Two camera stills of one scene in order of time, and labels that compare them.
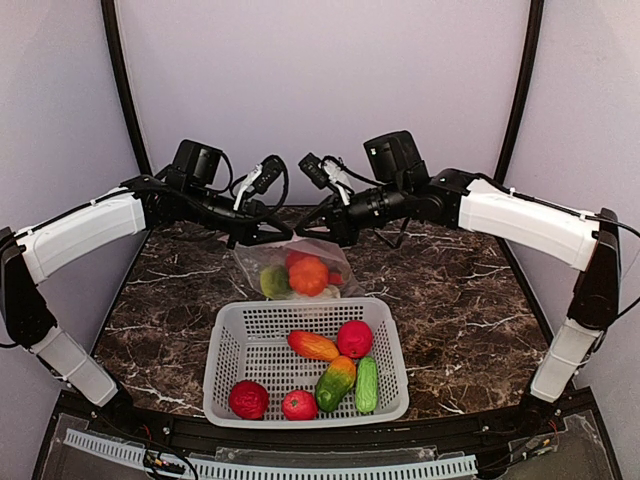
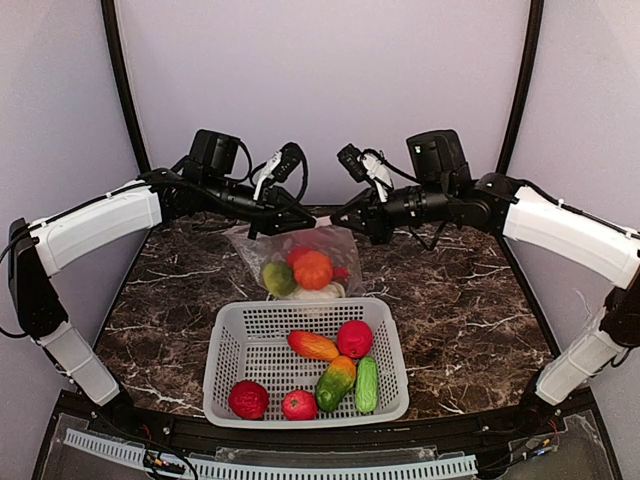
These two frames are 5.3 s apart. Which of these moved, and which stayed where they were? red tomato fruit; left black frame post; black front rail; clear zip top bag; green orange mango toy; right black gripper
Moved: right black gripper; clear zip top bag
Stayed: green orange mango toy; black front rail; red tomato fruit; left black frame post
